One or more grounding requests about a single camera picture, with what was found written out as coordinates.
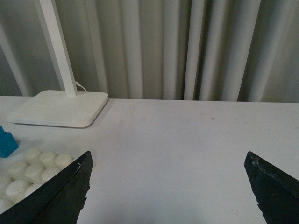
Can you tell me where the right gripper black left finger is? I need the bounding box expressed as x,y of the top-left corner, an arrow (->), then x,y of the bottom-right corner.
0,151 -> 93,224

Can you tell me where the white studded base plate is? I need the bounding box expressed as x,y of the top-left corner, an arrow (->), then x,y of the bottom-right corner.
0,147 -> 97,214

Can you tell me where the white lamp cable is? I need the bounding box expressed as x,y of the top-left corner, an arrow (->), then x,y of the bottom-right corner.
74,80 -> 87,93

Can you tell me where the blue three-stud block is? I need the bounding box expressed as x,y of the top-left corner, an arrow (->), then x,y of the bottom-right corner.
0,126 -> 19,158

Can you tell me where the grey curtain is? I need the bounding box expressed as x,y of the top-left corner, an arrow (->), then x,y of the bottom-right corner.
0,0 -> 299,103

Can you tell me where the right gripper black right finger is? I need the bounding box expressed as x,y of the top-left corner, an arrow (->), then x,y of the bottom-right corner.
244,151 -> 299,224

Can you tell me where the white desk lamp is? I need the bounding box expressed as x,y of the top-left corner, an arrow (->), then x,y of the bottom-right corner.
7,0 -> 108,128

